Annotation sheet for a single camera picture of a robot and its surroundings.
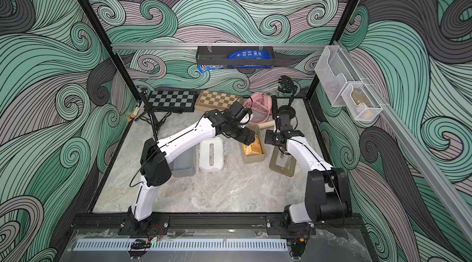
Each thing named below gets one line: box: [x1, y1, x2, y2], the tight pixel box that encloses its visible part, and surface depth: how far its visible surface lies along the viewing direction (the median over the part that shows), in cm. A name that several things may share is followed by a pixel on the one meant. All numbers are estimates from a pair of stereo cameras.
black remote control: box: [271, 94, 279, 120], surface depth 113 cm
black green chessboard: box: [148, 89, 197, 114], surface depth 117 cm
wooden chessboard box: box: [194, 90, 244, 112], surface depth 116 cm
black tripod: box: [134, 107, 173, 142], surface depth 105 cm
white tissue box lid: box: [199, 135, 225, 172], surface depth 94 cm
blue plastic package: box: [226, 49, 273, 60], surface depth 94 cm
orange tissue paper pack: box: [242, 138, 263, 156], surface depth 89 cm
